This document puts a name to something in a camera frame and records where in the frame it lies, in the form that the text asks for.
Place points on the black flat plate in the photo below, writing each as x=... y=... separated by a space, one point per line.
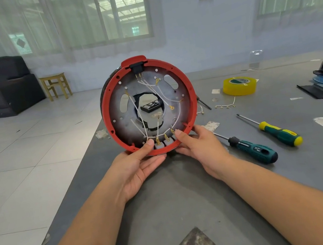
x=318 y=91

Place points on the yellow tape roll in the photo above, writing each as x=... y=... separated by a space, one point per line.
x=233 y=90

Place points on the person's right forearm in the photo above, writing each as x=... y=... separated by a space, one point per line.
x=298 y=203

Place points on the crumpled white tape piece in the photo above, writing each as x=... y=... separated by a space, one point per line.
x=211 y=126

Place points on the person's left hand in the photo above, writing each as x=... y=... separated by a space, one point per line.
x=131 y=172

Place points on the person's right hand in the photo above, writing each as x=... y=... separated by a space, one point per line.
x=206 y=150

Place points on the red round appliance base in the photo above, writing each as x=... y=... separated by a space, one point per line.
x=111 y=114

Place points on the small wooden stool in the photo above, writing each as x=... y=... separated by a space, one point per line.
x=54 y=77

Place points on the black remote control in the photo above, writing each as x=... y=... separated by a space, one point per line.
x=151 y=106

